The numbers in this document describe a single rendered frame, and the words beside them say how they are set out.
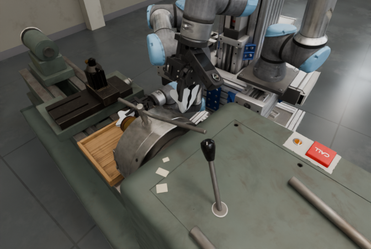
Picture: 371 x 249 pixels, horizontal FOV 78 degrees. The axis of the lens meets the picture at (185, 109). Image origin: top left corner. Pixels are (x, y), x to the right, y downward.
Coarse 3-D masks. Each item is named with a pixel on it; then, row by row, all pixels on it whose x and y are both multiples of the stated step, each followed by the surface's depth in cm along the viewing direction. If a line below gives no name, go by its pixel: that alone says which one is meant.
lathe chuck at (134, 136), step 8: (152, 112) 79; (160, 112) 79; (168, 112) 81; (176, 112) 84; (136, 120) 77; (152, 120) 76; (160, 120) 76; (128, 128) 76; (136, 128) 75; (144, 128) 74; (152, 128) 74; (128, 136) 75; (136, 136) 73; (144, 136) 72; (120, 144) 76; (128, 144) 74; (136, 144) 72; (120, 152) 76; (128, 152) 73; (120, 160) 76; (128, 160) 73; (120, 168) 78; (128, 168) 74
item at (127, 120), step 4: (128, 116) 96; (132, 116) 97; (124, 120) 94; (128, 120) 93; (132, 120) 93; (120, 124) 95; (124, 124) 93; (128, 124) 92; (120, 128) 96; (124, 128) 92
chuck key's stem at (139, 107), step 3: (138, 105) 69; (141, 105) 69; (138, 108) 68; (141, 108) 69; (144, 108) 70; (138, 111) 69; (141, 111) 69; (141, 114) 70; (144, 114) 71; (141, 117) 72; (144, 117) 72; (147, 117) 73; (144, 120) 73; (147, 120) 74; (144, 123) 75; (147, 123) 75
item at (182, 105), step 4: (176, 88) 63; (172, 92) 65; (176, 92) 64; (184, 92) 61; (188, 92) 62; (172, 96) 65; (176, 96) 64; (184, 96) 61; (176, 100) 65; (184, 100) 62; (180, 104) 63; (184, 104) 63; (180, 108) 64; (184, 108) 64
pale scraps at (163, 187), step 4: (164, 160) 62; (168, 160) 62; (160, 168) 60; (156, 172) 59; (160, 172) 59; (164, 172) 59; (168, 172) 59; (164, 176) 58; (160, 184) 57; (164, 184) 57; (156, 188) 56; (160, 188) 56; (164, 188) 56; (160, 192) 55
